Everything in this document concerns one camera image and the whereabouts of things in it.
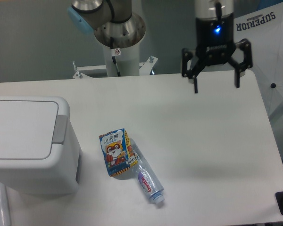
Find clear plastic water bottle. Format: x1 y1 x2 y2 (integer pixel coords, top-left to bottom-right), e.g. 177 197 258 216
130 138 165 205

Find white metal mounting frame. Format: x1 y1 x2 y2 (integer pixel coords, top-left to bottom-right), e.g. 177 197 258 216
73 56 158 79

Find colourful cartoon snack bag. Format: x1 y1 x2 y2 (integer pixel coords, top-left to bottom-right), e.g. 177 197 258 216
99 128 137 177

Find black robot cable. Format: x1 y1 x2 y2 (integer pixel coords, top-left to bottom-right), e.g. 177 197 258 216
109 37 122 77

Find grey trash can push button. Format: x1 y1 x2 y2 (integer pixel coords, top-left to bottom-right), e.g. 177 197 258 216
52 115 68 144

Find white trash can lid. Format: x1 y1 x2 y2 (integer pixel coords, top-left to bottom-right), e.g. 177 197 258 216
0 101 58 159

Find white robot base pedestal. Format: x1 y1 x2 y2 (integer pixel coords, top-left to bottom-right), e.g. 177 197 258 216
102 44 140 77

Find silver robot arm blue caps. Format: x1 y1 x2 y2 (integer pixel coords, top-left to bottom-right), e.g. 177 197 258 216
67 0 253 93

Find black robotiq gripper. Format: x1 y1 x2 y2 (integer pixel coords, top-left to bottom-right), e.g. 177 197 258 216
181 13 253 94

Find white trash can body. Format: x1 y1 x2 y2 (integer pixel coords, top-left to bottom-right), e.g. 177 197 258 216
0 96 82 194

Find white superior umbrella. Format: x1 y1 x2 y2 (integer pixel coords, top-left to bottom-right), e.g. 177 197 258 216
234 1 283 114

